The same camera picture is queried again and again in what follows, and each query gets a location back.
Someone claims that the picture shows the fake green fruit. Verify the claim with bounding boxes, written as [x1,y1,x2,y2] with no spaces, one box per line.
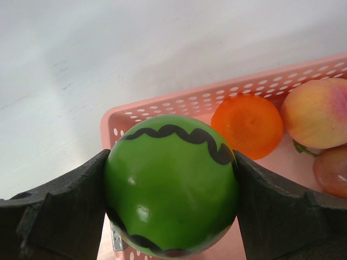
[104,115,240,259]

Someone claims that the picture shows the fake peach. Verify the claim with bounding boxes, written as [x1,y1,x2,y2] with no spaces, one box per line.
[280,78,346,150]

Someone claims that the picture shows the fake orange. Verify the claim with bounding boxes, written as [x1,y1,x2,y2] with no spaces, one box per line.
[211,95,284,160]

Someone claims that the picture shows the fake brown pink fruit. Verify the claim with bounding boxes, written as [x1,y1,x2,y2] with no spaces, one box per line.
[313,146,346,199]

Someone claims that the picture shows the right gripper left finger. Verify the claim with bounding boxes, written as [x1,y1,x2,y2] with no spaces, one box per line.
[1,149,110,259]

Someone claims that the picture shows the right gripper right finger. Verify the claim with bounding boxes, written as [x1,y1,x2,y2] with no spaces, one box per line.
[234,151,346,259]

